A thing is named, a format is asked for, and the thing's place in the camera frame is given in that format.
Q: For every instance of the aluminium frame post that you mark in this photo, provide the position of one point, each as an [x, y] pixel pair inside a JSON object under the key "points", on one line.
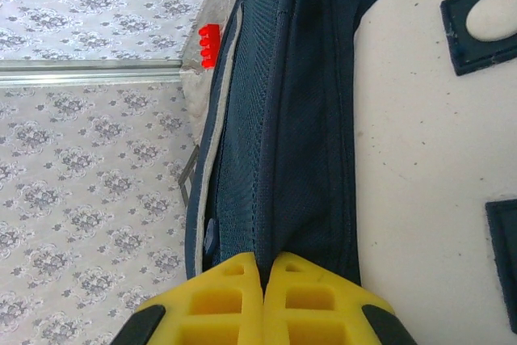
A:
{"points": [[81, 74]]}

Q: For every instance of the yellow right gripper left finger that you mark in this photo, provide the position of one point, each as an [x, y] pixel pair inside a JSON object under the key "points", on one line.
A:
{"points": [[226, 304]]}

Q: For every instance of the red toy brick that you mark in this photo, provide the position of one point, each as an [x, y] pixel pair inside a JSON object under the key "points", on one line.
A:
{"points": [[210, 46]]}

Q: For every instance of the navy blue white backpack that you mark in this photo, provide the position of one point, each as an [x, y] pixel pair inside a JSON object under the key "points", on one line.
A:
{"points": [[303, 119]]}

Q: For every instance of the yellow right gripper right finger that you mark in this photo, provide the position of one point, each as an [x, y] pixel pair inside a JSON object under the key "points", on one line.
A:
{"points": [[307, 304]]}

